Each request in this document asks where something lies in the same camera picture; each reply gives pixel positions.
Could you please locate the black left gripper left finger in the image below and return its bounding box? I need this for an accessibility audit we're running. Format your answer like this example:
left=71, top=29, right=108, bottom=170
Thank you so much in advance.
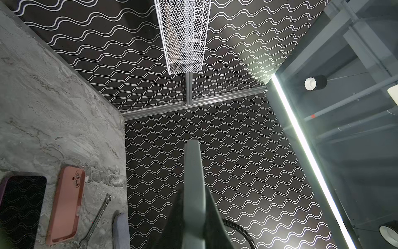
left=146, top=189, right=184, bottom=249

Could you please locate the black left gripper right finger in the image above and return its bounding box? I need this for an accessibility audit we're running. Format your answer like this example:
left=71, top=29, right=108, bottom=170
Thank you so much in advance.
left=203, top=187, right=233, bottom=249

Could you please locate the black smartphone green case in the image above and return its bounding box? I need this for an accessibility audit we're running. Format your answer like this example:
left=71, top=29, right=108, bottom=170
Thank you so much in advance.
left=182, top=140, right=206, bottom=249

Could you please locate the pink phone case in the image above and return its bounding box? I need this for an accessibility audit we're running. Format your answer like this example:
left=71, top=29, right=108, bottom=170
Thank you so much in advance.
left=46, top=166, right=86, bottom=246

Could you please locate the phone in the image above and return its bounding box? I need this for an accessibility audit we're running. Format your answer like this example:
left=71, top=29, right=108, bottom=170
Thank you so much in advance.
left=1, top=175, right=47, bottom=249

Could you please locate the purple round object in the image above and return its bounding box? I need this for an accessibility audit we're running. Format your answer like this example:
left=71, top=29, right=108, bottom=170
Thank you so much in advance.
left=113, top=213, right=130, bottom=249

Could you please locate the white LED light strip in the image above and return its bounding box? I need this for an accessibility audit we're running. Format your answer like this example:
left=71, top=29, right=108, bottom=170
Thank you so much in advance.
left=272, top=74, right=357, bottom=249

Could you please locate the round ceiling spot lamp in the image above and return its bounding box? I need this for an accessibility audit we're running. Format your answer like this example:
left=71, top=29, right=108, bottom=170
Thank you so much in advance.
left=304, top=75, right=328, bottom=91

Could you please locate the white wire mesh basket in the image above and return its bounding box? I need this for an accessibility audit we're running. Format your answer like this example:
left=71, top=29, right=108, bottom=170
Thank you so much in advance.
left=154, top=0, right=211, bottom=75

